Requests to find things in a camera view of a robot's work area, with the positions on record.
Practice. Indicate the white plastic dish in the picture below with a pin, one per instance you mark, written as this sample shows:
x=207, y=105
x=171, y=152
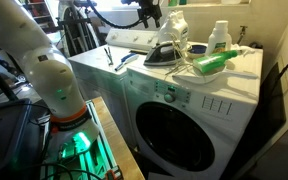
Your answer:
x=200, y=78

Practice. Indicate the background storage shelf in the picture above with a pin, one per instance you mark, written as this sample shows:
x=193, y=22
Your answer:
x=40, y=13

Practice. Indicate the black plastic bin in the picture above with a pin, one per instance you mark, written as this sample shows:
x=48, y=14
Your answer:
x=0, y=133

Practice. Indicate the green spray bottle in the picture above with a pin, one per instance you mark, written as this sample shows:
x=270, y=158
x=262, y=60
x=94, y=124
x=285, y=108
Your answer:
x=214, y=61

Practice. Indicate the white bottle with green label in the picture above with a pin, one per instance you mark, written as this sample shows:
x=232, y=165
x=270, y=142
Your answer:
x=219, y=38

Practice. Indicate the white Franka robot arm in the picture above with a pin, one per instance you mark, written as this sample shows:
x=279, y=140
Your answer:
x=47, y=76

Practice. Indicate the white cloth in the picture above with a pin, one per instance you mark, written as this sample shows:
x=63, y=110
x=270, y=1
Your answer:
x=250, y=50

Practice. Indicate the robot base plate green lit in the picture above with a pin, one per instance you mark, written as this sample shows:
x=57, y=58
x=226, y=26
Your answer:
x=90, y=156

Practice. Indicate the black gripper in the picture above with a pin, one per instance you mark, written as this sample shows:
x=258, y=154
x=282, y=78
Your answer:
x=148, y=7

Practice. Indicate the blue bowl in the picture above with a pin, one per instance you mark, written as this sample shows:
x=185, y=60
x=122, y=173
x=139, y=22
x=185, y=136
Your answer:
x=197, y=50

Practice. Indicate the black and white clothes iron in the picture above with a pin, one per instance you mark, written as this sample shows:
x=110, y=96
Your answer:
x=162, y=55

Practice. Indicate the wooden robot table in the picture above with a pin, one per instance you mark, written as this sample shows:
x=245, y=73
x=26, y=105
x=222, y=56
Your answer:
x=117, y=140

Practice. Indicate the blue and white brush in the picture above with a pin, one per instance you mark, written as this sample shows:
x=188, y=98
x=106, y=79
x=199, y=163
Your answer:
x=126, y=60

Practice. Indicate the white front-load washing machine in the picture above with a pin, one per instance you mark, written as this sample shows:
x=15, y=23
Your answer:
x=197, y=113

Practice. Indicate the wall water faucet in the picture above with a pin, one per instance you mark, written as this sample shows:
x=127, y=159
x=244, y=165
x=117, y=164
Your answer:
x=242, y=33

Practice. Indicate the white top-load laundry machine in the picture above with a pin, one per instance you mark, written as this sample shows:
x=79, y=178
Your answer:
x=97, y=71

